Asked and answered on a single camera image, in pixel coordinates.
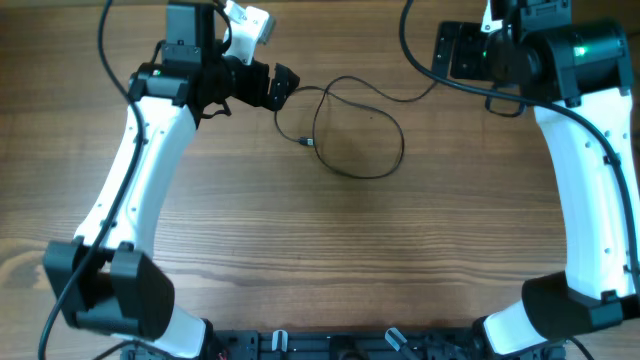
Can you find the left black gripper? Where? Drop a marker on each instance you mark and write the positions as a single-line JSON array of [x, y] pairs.
[[278, 92]]

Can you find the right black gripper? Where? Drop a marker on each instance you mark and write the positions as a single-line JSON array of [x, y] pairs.
[[454, 51]]

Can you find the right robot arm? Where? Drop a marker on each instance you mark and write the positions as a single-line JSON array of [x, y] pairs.
[[577, 80]]

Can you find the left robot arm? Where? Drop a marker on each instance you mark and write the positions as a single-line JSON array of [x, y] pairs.
[[104, 279]]

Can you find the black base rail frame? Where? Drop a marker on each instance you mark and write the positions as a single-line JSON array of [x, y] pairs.
[[435, 344]]

